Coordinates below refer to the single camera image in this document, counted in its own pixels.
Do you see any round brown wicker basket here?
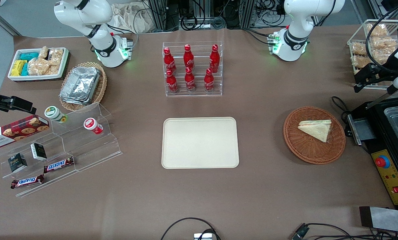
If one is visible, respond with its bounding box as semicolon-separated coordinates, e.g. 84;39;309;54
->
283;106;346;165

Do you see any red lidded yogurt cup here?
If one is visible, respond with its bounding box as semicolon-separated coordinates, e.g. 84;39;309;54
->
83;118;104;135

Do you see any triangular sandwich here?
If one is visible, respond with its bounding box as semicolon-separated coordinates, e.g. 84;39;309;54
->
298;120;333;143

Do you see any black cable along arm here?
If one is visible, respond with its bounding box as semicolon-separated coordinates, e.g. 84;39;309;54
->
365;0;398;78

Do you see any brown Snickers bar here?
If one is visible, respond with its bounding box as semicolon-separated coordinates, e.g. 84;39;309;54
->
11;174;45;190
44;156;75;174

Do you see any red emergency stop button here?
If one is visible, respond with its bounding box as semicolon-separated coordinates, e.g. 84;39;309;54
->
375;155;390;169

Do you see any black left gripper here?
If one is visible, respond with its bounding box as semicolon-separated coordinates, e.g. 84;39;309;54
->
354;57;398;93

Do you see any oval light wicker basket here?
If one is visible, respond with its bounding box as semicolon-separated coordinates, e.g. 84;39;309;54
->
59;62;107;112

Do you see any aluminium profile frame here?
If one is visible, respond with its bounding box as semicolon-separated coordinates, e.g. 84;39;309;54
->
147;0;257;31

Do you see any grey sheet black edge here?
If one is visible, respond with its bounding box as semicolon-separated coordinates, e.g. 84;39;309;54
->
359;206;398;234

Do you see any green lidded yogurt cup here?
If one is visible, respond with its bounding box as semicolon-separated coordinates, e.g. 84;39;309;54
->
44;106;68;124

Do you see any beige plastic tray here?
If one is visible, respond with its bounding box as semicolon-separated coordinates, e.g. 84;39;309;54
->
161;117;240;169

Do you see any black machine yellow panel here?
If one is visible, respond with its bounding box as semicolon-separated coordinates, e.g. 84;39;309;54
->
347;97;398;211

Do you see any small black box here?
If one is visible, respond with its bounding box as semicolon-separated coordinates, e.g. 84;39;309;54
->
8;153;28;173
30;143;48;161

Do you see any black looped cable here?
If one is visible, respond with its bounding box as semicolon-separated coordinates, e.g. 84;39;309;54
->
160;217;221;240

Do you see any yellow snack pack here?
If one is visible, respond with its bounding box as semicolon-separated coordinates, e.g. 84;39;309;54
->
11;60;27;77

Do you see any aluminium foil container stack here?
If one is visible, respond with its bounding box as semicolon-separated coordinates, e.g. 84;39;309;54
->
59;67;101;106

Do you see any clear acrylic stepped display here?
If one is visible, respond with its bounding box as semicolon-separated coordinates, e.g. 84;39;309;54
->
0;103;122;198

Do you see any red tartan cookie box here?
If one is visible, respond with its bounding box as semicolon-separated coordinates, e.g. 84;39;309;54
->
0;115;50;149

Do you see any wrapped bread pack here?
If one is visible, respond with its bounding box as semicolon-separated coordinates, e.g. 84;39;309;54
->
367;23;388;37
351;43;368;56
371;36;398;50
351;55;369;69
374;49;395;65

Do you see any red cola bottle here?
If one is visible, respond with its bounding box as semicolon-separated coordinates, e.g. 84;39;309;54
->
204;68;215;93
209;44;221;73
184;67;196;92
183;44;195;71
165;69;179;94
163;47;177;74

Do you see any clear acrylic bottle rack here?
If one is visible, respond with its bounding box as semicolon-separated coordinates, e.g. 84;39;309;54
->
162;41;223;97

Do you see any black cable with plug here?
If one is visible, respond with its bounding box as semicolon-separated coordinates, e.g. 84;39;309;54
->
292;223;398;240

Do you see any beige cloth bag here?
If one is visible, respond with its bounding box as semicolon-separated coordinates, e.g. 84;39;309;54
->
110;3;160;34

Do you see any white rectangular snack bin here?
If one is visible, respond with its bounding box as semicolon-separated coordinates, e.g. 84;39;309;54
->
8;47;70;82

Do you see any black arm base cable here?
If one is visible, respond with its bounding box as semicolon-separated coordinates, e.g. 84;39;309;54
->
106;23;139;51
243;28;277;46

